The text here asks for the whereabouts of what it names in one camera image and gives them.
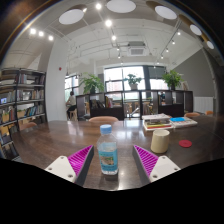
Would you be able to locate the white wall radiator panel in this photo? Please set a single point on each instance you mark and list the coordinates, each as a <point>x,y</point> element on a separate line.
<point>203,104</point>

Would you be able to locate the small potted plant white pot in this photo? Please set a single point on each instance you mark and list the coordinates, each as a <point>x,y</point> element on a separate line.
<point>133,80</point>

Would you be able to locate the flat round red coaster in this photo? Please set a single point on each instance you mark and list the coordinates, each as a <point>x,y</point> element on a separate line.
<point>185,143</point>

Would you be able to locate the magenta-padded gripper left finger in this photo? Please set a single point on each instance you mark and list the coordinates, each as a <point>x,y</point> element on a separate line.
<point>63,166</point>

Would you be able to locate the bushy green potted plant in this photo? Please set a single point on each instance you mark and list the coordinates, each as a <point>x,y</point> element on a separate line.
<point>91,83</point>

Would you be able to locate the low dark open shelf unit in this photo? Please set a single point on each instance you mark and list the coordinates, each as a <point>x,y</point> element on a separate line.
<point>103,111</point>

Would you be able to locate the leafy green potted plant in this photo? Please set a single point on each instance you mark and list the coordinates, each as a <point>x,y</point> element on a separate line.
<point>172,79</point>

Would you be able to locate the ceiling air conditioner unit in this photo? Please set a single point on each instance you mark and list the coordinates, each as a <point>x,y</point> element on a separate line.
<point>137,50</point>

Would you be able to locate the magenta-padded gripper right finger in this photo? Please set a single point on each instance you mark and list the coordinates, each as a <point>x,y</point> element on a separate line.
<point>163,167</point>

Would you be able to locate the red wall fire alarm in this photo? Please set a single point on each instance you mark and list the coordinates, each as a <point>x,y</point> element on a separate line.
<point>60,68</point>

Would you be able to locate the clear blue-capped water bottle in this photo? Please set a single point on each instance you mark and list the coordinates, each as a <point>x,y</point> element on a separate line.
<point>107,156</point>

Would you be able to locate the group of ceiling spotlights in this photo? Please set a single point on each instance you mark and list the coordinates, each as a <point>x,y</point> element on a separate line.
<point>108,23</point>

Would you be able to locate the tall bookshelf unit with books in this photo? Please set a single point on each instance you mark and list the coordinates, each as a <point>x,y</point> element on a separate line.
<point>23,100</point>

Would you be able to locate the stack of books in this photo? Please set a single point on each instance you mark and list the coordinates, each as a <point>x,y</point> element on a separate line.
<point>156,122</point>

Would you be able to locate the group of orange chairs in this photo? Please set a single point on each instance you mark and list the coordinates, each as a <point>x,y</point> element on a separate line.
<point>103,119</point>

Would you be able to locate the group of round ceiling lights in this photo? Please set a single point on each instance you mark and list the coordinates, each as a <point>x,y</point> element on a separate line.
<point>71,16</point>

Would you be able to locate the cream ceramic mug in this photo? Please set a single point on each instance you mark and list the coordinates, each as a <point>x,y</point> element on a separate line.
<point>160,141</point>

